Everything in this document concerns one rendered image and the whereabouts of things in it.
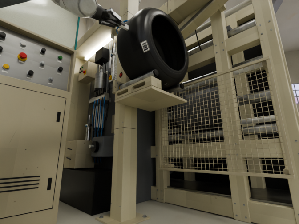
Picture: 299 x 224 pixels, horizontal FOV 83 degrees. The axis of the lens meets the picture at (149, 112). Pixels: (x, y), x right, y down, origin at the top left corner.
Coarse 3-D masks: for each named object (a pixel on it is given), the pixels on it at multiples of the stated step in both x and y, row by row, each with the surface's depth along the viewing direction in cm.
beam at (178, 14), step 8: (176, 0) 145; (184, 0) 139; (192, 0) 137; (200, 0) 137; (208, 0) 137; (160, 8) 159; (168, 8) 151; (176, 8) 144; (184, 8) 144; (192, 8) 144; (176, 16) 152; (184, 16) 152; (176, 24) 162
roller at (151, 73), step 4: (148, 72) 103; (152, 72) 100; (156, 72) 101; (140, 76) 107; (144, 76) 104; (148, 76) 103; (156, 76) 102; (132, 80) 112; (136, 80) 110; (140, 80) 108; (124, 84) 118; (128, 84) 115; (120, 88) 121
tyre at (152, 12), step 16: (144, 16) 103; (160, 16) 115; (128, 32) 104; (144, 32) 99; (160, 32) 140; (176, 32) 129; (128, 48) 105; (160, 48) 150; (176, 48) 143; (128, 64) 109; (144, 64) 103; (160, 64) 104; (176, 64) 144; (176, 80) 118
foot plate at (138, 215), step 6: (102, 216) 116; (108, 216) 117; (138, 216) 117; (144, 216) 115; (102, 222) 109; (108, 222) 107; (114, 222) 107; (120, 222) 107; (126, 222) 107; (132, 222) 107; (138, 222) 108
